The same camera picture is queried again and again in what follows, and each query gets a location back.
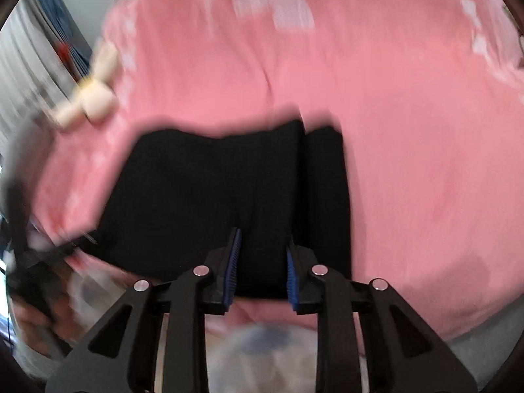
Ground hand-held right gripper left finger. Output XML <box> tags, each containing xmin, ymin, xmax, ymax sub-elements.
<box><xmin>45</xmin><ymin>227</ymin><xmax>243</xmax><ymax>393</ymax></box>

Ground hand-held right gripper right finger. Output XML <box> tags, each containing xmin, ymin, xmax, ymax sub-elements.
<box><xmin>285</xmin><ymin>235</ymin><xmax>477</xmax><ymax>393</ymax></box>

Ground black pants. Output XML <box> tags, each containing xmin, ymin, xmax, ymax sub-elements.
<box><xmin>88</xmin><ymin>120</ymin><xmax>353</xmax><ymax>300</ymax></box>

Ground pink bow-print fleece blanket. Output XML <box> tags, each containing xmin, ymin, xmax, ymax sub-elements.
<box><xmin>25</xmin><ymin>0</ymin><xmax>524</xmax><ymax>340</ymax></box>

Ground cream bunny plush toy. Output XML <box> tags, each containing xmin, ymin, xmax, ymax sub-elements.
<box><xmin>53</xmin><ymin>37</ymin><xmax>119</xmax><ymax>128</ymax></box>

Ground red curtain tie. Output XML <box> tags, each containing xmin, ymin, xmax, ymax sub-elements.
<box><xmin>55</xmin><ymin>41</ymin><xmax>76</xmax><ymax>64</ymax></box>

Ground blue and white curtain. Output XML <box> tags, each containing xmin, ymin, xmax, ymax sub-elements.
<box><xmin>0</xmin><ymin>0</ymin><xmax>99</xmax><ymax>144</ymax></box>

